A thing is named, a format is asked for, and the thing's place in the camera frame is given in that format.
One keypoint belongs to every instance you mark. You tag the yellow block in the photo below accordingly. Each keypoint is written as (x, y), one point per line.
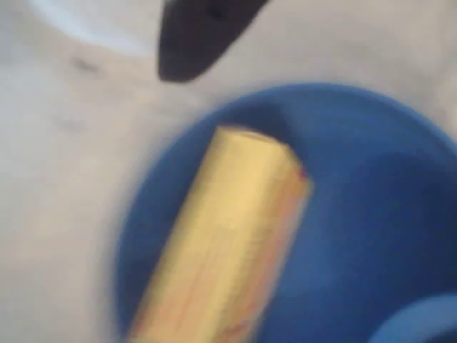
(232, 243)

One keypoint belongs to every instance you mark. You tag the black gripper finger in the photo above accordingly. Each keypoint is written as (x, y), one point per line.
(193, 39)

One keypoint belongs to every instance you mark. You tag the blue plastic bowl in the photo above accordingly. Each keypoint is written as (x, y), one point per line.
(357, 214)

